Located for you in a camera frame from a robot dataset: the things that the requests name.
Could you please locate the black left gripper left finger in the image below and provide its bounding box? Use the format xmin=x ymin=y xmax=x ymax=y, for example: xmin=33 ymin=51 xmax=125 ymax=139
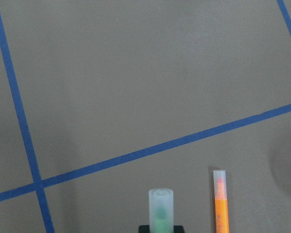
xmin=138 ymin=225 xmax=150 ymax=233

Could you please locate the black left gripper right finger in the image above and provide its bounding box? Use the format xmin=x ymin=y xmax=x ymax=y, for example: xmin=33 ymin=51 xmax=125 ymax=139
xmin=173 ymin=225 xmax=185 ymax=233

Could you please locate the green marker pen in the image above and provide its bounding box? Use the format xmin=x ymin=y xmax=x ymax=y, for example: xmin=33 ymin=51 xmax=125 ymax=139
xmin=148 ymin=188 xmax=174 ymax=233

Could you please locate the orange marker pen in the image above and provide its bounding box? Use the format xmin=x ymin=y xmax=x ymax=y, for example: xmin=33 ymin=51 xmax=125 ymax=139
xmin=213 ymin=170 xmax=230 ymax=233

